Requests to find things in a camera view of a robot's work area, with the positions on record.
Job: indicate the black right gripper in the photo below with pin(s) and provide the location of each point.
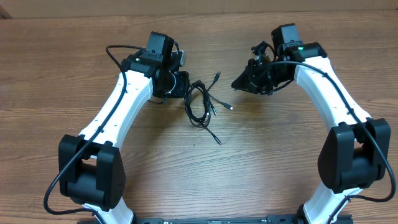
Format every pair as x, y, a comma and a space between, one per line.
250, 80

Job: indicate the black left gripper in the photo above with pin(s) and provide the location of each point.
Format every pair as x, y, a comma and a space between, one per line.
183, 76

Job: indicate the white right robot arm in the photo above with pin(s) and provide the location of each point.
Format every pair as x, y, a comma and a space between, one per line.
353, 160

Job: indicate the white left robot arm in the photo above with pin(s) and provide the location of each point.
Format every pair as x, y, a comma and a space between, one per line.
91, 171

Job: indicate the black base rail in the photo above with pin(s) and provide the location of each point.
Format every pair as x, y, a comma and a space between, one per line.
270, 219

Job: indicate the brown cardboard wall panel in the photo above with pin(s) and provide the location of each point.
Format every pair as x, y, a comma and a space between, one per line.
28, 9

